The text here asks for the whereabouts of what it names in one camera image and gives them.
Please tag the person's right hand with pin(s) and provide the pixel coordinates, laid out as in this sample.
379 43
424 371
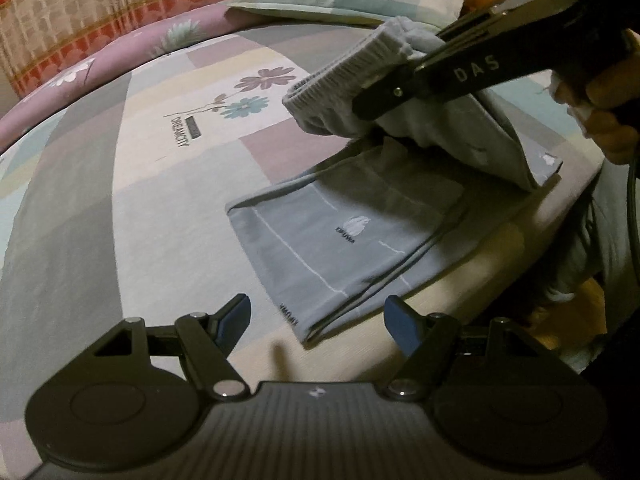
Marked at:
607 130

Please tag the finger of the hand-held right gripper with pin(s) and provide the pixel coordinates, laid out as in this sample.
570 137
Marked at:
390 97
470 22

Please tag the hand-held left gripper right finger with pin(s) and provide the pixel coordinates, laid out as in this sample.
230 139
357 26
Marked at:
402 325

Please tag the patterned curtain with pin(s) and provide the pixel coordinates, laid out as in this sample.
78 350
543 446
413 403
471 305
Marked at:
100 10

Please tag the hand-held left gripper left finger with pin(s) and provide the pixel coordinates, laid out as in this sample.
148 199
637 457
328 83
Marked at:
234 322

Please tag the person's leg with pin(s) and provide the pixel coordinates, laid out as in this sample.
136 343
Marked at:
590 240

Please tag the purple floral quilt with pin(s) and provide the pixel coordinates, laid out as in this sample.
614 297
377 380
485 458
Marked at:
100 70

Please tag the grey printed pants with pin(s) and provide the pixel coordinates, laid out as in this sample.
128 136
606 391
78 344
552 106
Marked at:
350 220

